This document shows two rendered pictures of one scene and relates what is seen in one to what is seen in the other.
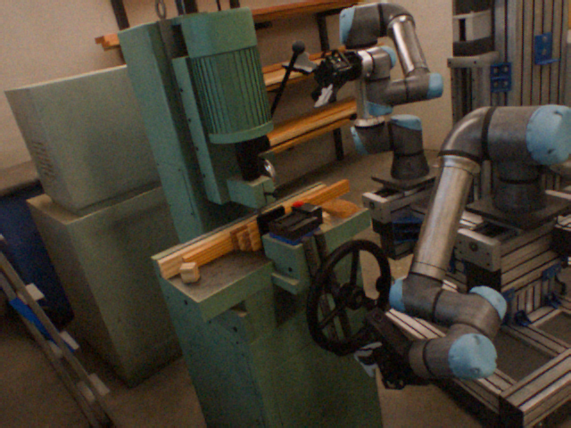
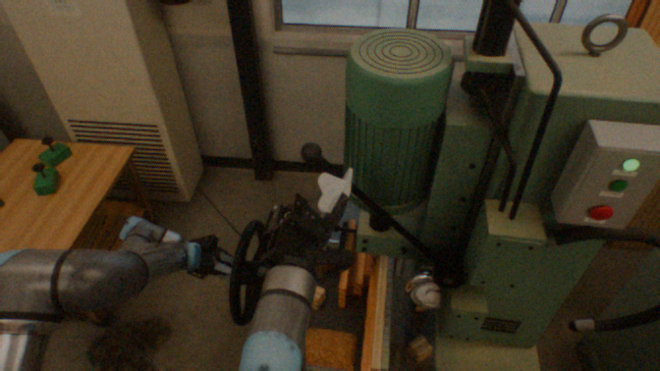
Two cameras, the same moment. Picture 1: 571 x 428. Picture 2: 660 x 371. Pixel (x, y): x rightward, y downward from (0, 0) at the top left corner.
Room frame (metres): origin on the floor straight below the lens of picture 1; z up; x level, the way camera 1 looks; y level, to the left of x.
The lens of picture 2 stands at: (1.62, -0.50, 1.87)
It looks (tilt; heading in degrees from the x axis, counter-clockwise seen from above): 45 degrees down; 133
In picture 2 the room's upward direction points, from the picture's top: straight up
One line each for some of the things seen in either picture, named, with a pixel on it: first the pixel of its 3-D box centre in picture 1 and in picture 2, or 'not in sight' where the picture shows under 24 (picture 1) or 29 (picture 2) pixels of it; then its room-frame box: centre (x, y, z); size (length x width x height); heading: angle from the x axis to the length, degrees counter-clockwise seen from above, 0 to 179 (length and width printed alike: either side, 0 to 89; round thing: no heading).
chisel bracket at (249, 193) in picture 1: (252, 192); (386, 238); (1.25, 0.08, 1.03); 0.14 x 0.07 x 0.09; 35
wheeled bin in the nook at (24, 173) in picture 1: (41, 244); not in sight; (2.64, 1.51, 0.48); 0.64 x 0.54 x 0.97; 130
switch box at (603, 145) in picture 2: not in sight; (606, 177); (1.58, 0.14, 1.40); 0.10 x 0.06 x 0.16; 35
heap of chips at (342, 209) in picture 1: (338, 205); (327, 344); (1.29, -0.17, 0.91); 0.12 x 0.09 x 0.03; 35
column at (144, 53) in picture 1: (194, 141); (522, 212); (1.47, 0.24, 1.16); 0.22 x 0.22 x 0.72; 35
